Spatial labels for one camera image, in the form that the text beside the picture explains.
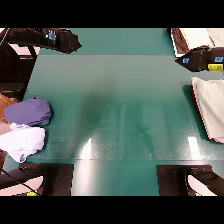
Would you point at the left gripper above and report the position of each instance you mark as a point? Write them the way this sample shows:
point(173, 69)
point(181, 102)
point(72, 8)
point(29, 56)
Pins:
point(69, 41)

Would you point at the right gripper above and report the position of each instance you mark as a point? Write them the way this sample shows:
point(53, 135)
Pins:
point(196, 60)

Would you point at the purple garment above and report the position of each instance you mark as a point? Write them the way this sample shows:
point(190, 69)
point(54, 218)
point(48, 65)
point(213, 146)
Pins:
point(28, 111)

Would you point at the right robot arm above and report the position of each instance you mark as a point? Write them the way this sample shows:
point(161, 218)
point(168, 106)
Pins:
point(216, 56)

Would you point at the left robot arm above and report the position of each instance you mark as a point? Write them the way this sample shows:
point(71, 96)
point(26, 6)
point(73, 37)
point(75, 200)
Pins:
point(30, 36)

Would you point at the dark brown garment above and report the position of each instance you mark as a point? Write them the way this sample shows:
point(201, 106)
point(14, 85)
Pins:
point(176, 41)

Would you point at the cream folded garment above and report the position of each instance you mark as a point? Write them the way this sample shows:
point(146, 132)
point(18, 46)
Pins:
point(211, 106)

